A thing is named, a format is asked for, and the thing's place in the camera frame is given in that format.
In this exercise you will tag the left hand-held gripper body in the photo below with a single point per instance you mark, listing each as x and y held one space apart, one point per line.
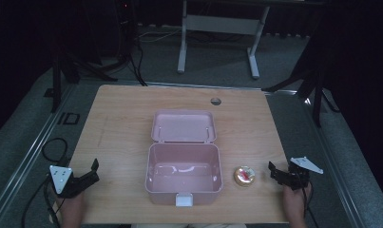
67 183

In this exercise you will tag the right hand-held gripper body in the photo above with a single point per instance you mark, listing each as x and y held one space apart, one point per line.
298 175

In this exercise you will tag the pink plastic storage box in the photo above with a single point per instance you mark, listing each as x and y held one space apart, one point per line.
183 158

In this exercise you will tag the person's left hand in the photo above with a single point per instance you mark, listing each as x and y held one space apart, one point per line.
70 205

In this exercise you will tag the person's right hand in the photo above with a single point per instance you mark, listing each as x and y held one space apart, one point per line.
295 199

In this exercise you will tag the wooden table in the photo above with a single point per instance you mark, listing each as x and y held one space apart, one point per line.
122 126

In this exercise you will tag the black tripod stand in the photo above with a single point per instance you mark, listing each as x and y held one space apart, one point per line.
312 85
65 69

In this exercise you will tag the white metal desk frame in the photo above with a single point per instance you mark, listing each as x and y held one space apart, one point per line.
222 25

